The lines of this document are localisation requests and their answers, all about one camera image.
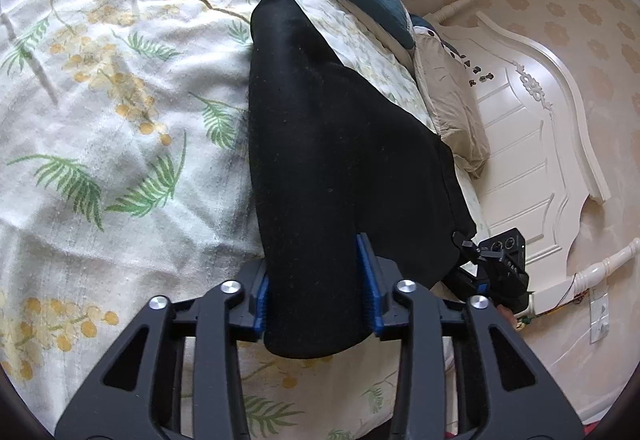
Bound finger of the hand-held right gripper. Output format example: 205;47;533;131
451;231;496;266

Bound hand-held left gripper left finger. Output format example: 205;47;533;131
54;260;271;440

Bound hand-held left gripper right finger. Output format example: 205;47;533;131
355;232;583;440

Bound black pants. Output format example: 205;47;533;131
247;0;478;361

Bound white carved headboard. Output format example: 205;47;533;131
435;10;613;286

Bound beige pillow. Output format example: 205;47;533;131
412;32;491;178

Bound floral bed sheet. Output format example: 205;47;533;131
0;0;488;440

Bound thin cable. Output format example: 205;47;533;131
520;292;591;321

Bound clear plastic wall holder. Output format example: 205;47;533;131
589;287;612;346

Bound white turned wooden post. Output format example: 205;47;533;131
572;238;640;293
434;0;480;23

